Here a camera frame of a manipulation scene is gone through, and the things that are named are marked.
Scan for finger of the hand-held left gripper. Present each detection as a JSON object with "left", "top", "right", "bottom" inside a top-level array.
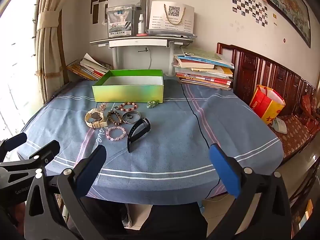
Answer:
[
  {"left": 0, "top": 139, "right": 61, "bottom": 179},
  {"left": 0, "top": 132, "right": 28, "bottom": 161}
]

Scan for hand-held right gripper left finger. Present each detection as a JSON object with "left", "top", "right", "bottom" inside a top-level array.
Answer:
[{"left": 24, "top": 144, "right": 108, "bottom": 240}]

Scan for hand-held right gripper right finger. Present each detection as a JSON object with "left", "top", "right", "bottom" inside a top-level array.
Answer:
[{"left": 209, "top": 143, "right": 293, "bottom": 240}]

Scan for pink bead bracelet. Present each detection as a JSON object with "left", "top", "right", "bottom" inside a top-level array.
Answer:
[{"left": 105, "top": 126, "right": 125, "bottom": 142}]

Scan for brown bead bracelet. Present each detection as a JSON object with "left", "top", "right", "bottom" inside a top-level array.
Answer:
[{"left": 107, "top": 110, "right": 123, "bottom": 127}]

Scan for black wrist watch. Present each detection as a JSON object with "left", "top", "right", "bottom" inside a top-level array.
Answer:
[{"left": 127, "top": 117, "right": 151, "bottom": 153}]

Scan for silver bangle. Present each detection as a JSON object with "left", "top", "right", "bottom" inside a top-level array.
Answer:
[{"left": 122, "top": 110, "right": 139, "bottom": 124}]

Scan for green cardboard box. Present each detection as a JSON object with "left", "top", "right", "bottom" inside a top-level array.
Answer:
[{"left": 92, "top": 69, "right": 164, "bottom": 103}]

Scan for blue striped cloth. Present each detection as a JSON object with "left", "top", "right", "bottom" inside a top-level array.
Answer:
[{"left": 16, "top": 79, "right": 284, "bottom": 198}]

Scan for person's dark trousers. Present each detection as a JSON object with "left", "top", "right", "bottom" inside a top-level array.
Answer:
[{"left": 105, "top": 201, "right": 208, "bottom": 240}]

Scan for white rounded item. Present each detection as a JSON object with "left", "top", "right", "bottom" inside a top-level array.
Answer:
[{"left": 271, "top": 119, "right": 289, "bottom": 134}]

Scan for yellow red shopping bag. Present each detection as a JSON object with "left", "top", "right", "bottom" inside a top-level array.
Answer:
[{"left": 249, "top": 85, "right": 286, "bottom": 125}]

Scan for patterned seat cushion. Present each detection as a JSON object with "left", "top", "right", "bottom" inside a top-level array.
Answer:
[{"left": 275, "top": 115, "right": 313, "bottom": 155}]

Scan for wooden side table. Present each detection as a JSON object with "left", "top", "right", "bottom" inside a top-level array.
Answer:
[{"left": 287, "top": 155, "right": 320, "bottom": 230}]

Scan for leaning pile of thin books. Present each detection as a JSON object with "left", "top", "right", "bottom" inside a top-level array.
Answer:
[{"left": 67, "top": 53, "right": 113, "bottom": 81}]

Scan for tall stack of books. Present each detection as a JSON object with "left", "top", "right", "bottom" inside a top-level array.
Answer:
[{"left": 172, "top": 47, "right": 235, "bottom": 90}]

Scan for beige curtain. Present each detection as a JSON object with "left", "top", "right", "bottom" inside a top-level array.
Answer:
[{"left": 35, "top": 0, "right": 68, "bottom": 105}]

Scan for dark wooden bench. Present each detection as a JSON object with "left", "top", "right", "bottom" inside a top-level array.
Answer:
[{"left": 216, "top": 42, "right": 320, "bottom": 165}]

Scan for white desk shelf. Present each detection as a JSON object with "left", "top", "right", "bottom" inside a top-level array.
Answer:
[{"left": 89, "top": 35, "right": 197, "bottom": 77}]

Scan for clear marker pen box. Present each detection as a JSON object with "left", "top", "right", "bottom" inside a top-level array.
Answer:
[{"left": 105, "top": 5, "right": 137, "bottom": 38}]

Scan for grey flat pouch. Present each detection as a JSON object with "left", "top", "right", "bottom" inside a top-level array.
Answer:
[{"left": 145, "top": 29, "right": 194, "bottom": 37}]

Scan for white spray bottle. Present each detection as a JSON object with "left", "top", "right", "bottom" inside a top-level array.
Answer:
[{"left": 137, "top": 14, "right": 145, "bottom": 34}]

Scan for white paper bag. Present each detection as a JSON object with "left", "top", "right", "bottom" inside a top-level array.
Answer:
[{"left": 148, "top": 1, "right": 195, "bottom": 33}]

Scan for framed floral picture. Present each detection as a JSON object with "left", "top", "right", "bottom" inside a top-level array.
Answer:
[{"left": 250, "top": 0, "right": 312, "bottom": 48}]

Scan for black cable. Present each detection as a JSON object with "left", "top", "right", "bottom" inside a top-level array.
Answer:
[{"left": 179, "top": 81, "right": 222, "bottom": 199}]

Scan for red bead bracelet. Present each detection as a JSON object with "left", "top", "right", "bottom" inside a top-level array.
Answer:
[{"left": 119, "top": 102, "right": 138, "bottom": 112}]

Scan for dark wall sticker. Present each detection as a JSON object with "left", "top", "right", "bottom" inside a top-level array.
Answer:
[{"left": 90, "top": 0, "right": 110, "bottom": 25}]

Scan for wall photo collage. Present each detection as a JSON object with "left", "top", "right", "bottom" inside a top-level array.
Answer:
[{"left": 231, "top": 0, "right": 268, "bottom": 27}]

